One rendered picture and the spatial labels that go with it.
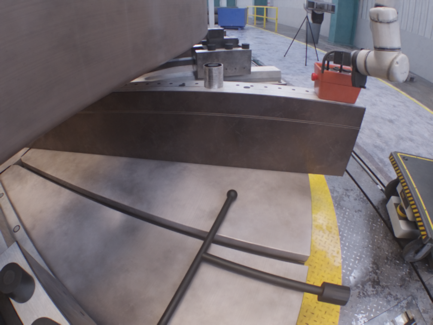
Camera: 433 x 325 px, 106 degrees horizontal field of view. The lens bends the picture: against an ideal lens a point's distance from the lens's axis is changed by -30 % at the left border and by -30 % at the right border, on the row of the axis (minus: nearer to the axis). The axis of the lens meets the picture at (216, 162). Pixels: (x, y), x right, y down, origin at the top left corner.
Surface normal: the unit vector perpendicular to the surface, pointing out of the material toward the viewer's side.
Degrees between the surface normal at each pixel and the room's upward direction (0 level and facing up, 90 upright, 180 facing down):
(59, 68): 90
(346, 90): 97
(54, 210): 0
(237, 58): 90
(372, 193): 0
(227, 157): 90
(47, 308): 0
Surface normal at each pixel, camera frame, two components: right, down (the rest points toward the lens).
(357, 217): -0.02, -0.79
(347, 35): 0.16, 0.61
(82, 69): 0.92, 0.23
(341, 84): -0.16, 0.70
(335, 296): -0.25, -0.23
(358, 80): 0.21, 0.43
